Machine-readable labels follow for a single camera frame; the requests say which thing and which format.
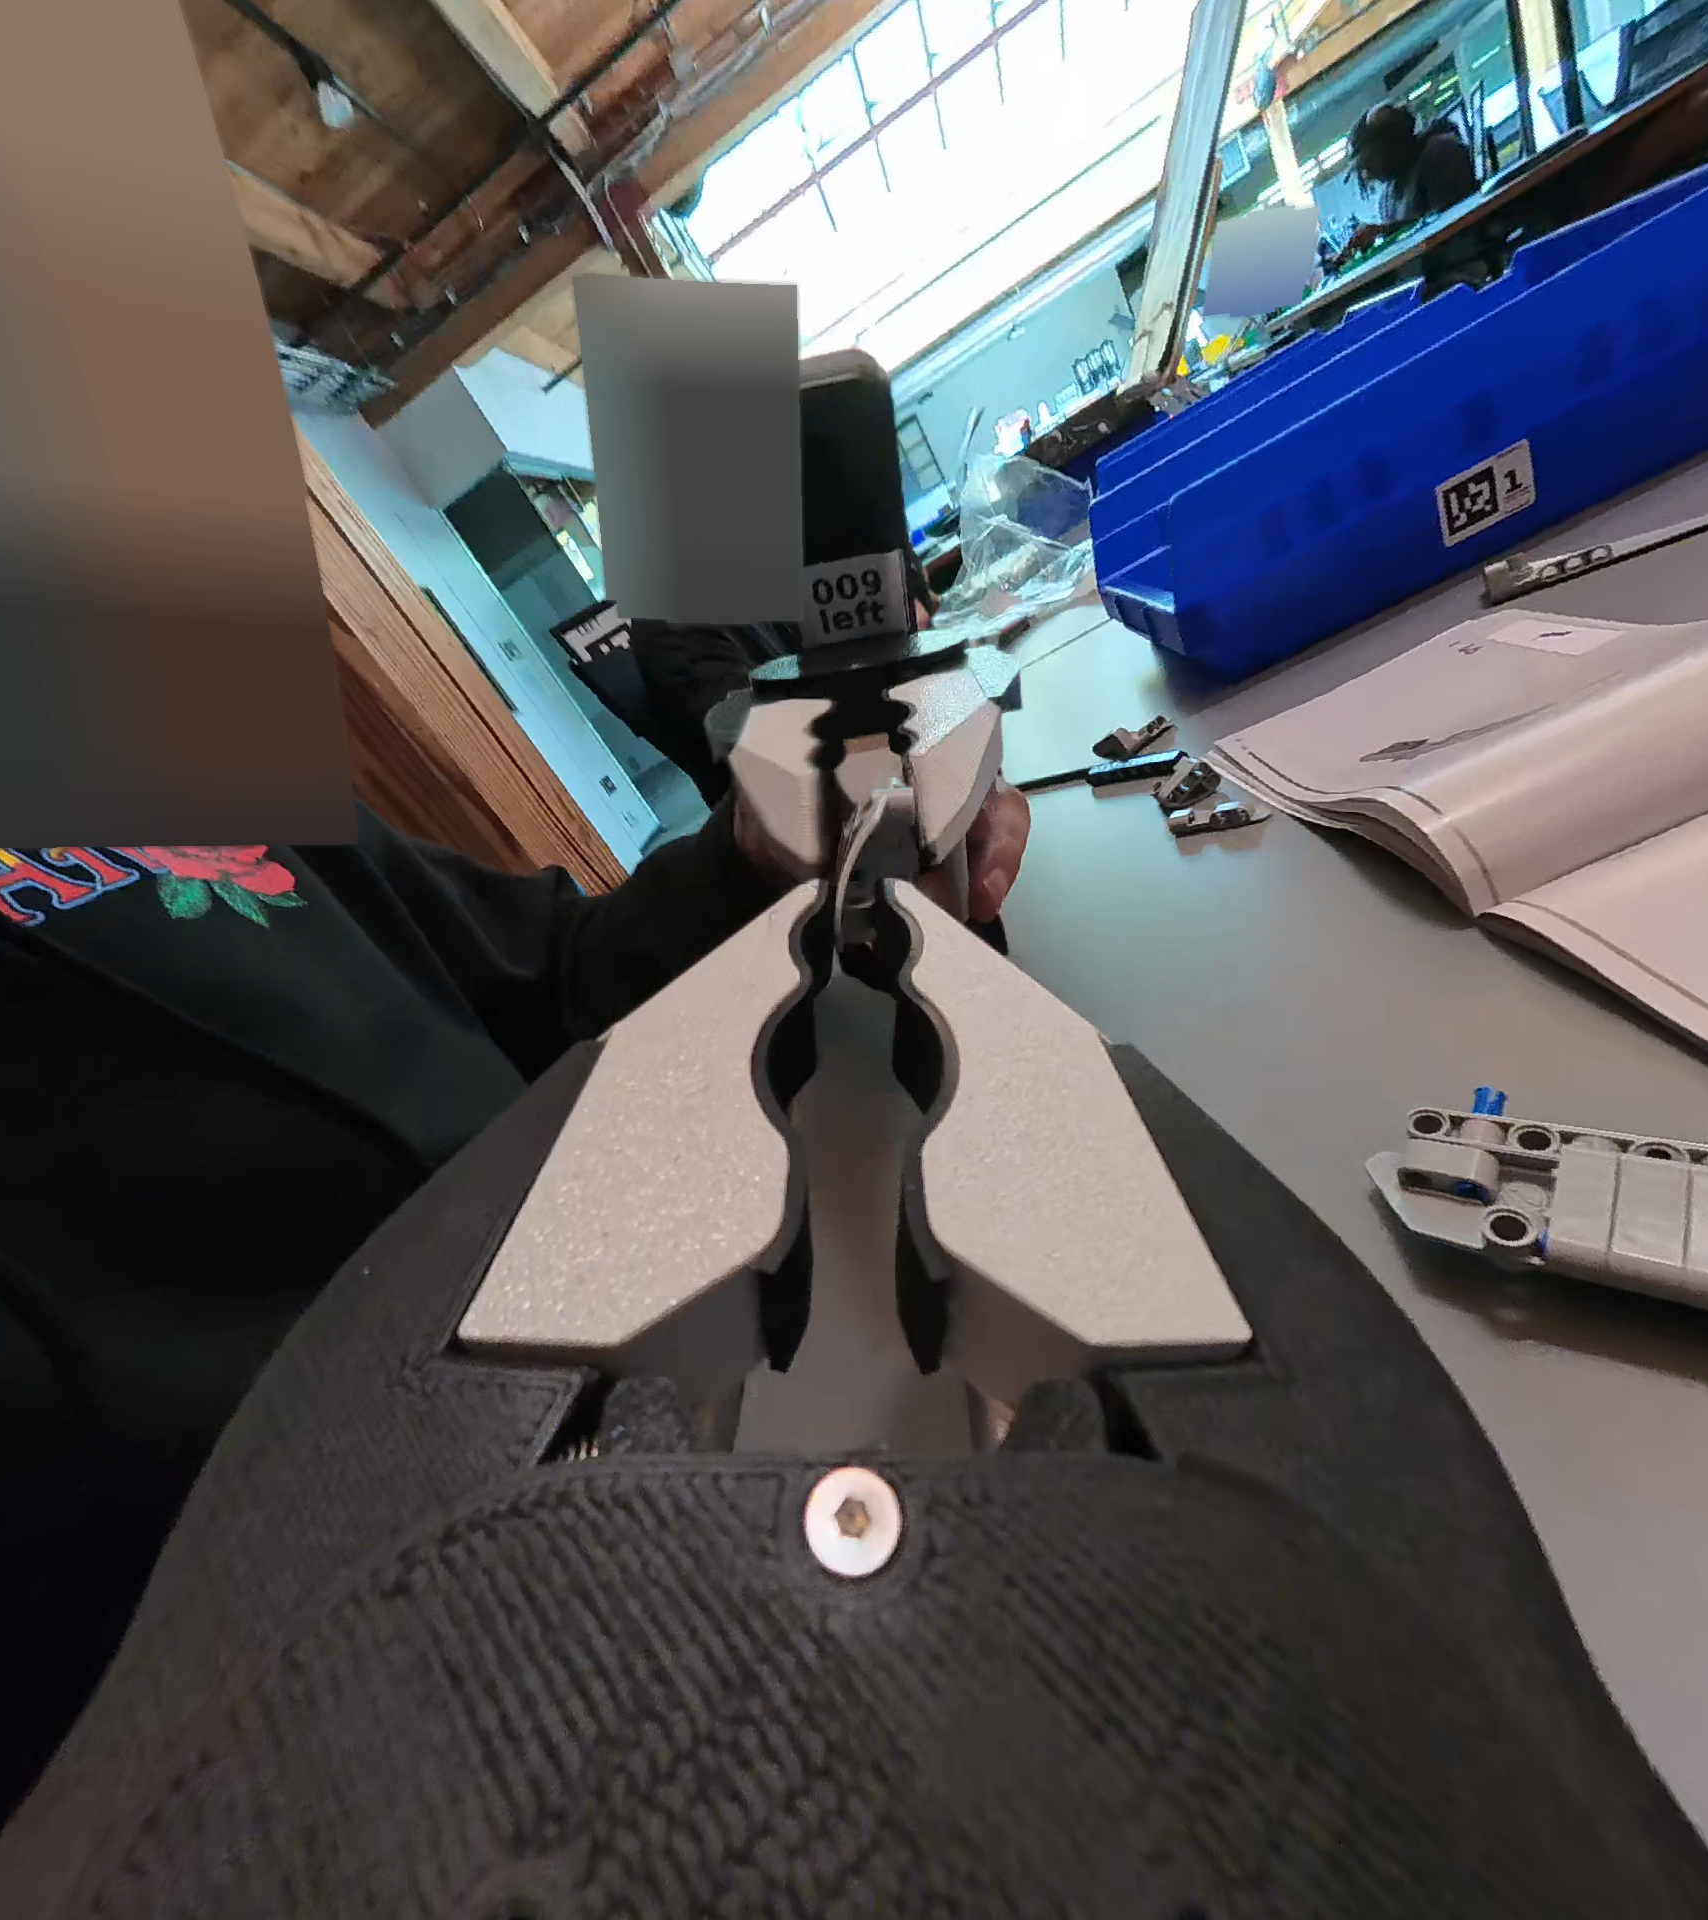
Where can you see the white leaning board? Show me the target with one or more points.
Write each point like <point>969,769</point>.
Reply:
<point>1187,180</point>

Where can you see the person's left forearm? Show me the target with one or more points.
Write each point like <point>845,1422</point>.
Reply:
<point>614,945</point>

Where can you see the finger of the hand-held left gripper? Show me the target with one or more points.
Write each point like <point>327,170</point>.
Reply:
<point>962,750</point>
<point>779,789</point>

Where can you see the blue plastic bin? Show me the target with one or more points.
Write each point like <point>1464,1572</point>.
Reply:
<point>1392,451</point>

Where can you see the thin black axle rod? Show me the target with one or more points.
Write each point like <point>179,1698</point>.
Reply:
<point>1078,778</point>

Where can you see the small grey red brick panel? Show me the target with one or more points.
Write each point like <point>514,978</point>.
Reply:
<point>859,849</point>

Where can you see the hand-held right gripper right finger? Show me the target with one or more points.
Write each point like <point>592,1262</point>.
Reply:
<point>1078,1199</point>

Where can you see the open instruction booklet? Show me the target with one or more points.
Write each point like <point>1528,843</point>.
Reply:
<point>1617,780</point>

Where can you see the person's left hand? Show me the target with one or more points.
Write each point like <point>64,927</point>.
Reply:
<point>1002,853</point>

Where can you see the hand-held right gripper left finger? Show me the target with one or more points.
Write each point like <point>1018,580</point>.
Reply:
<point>645,1185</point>

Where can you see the clear plastic bag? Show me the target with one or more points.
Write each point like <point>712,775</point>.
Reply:
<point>1011,524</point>

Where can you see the large factory window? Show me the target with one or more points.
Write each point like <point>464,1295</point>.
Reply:
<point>914,134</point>

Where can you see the grey toy brick assembly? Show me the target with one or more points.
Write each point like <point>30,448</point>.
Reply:
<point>1649,1222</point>

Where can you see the long grey brick beam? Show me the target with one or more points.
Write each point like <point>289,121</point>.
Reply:
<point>1536,571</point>

